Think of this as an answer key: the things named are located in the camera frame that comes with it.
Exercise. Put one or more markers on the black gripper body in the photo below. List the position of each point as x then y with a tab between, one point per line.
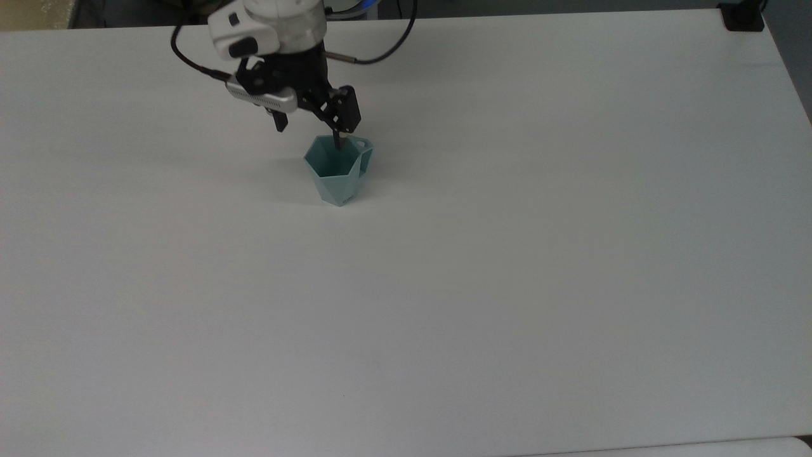
292	73

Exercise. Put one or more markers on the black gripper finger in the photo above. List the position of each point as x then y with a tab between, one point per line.
279	122
346	111

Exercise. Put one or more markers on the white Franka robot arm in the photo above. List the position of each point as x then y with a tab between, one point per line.
285	25

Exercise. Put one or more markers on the tan board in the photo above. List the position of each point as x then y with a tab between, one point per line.
35	14

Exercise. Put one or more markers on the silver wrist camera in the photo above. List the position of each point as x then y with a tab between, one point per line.
263	98

